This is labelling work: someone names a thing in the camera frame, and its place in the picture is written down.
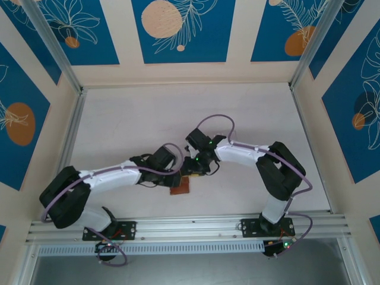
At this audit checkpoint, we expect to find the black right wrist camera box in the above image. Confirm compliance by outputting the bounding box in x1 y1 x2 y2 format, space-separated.
185 127 210 150

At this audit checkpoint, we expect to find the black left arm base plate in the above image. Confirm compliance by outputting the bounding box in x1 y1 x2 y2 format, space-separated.
82 221 137 241

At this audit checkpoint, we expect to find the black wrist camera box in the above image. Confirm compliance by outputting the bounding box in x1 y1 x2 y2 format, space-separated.
152 145 175 167
185 127 210 150

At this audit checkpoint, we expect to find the aluminium front rail beam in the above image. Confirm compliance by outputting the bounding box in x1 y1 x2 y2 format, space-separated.
25 210 353 245

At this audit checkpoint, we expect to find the brown leather card holder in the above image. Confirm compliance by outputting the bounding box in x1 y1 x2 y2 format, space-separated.
169 175 191 196

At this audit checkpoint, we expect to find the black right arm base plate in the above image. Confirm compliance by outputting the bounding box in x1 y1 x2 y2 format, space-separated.
240 217 296 238

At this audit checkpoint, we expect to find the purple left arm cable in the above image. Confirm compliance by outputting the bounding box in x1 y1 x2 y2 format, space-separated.
40 143 183 267

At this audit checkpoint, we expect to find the aluminium side rail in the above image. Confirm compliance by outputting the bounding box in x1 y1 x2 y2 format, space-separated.
289 85 332 213
44 88 87 221

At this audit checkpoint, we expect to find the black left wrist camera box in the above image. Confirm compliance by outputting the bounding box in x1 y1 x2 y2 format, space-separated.
152 145 175 167

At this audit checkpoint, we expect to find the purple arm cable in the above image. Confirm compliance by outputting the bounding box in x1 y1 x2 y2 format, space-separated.
198 115 314 259
40 143 183 267

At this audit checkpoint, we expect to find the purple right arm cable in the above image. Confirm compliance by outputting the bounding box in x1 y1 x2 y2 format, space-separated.
198 115 314 259

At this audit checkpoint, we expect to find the white slotted cable duct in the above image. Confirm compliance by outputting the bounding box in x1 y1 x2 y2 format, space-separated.
37 240 265 257

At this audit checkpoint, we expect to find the blue floral wall panel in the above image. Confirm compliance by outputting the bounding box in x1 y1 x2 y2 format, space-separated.
322 23 380 185
251 0 336 63
131 0 237 64
0 43 52 191
38 0 121 66

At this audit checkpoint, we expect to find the aluminium corner post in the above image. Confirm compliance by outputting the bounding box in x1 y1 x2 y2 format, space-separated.
22 0 86 96
289 0 342 90

